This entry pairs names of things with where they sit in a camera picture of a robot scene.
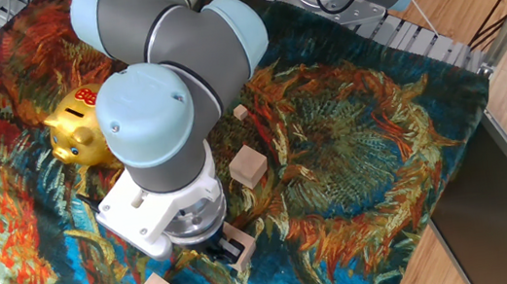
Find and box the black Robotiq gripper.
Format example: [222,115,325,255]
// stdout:
[180,225,247,270]

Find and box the gold piggy bank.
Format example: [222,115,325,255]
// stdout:
[39,81,124,177]

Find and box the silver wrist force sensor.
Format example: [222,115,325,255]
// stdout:
[161,192,232,249]

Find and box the medium light wooden cube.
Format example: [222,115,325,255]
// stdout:
[225,140,272,193]

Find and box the tiny light wooden cube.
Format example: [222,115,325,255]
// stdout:
[231,102,252,123]

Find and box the sunflower painting tablecloth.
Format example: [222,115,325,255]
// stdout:
[0,0,507,284]

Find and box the dark grey panel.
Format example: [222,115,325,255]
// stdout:
[416,116,507,284]

